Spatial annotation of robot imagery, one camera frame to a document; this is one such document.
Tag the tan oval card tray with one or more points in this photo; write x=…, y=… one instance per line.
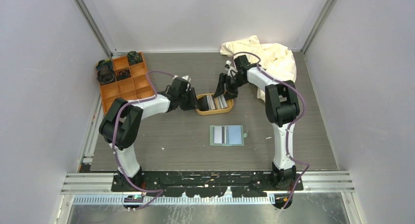
x=228, y=109

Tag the dark bundle outside tray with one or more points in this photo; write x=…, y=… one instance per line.
x=104, y=64

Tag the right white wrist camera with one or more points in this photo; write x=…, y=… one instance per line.
x=231, y=71

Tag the cream crumpled cloth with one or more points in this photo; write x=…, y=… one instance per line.
x=251, y=54

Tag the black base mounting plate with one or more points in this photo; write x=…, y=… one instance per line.
x=206, y=184

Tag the dark bundle top compartment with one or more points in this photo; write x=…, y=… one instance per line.
x=134, y=57

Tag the orange compartment organizer tray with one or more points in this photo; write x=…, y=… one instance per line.
x=125, y=81

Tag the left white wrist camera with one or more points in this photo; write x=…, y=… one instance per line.
x=186, y=78

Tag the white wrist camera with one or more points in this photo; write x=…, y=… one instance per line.
x=186, y=78
x=231, y=71

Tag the green card holder wallet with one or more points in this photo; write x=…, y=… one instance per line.
x=227, y=135

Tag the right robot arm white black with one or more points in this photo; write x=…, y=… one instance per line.
x=282, y=109

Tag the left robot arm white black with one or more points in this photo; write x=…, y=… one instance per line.
x=120, y=125

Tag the stack of credit cards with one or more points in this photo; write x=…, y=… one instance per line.
x=210, y=103

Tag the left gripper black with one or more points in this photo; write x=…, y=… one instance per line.
x=192, y=105

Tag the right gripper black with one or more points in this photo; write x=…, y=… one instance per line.
x=230, y=93

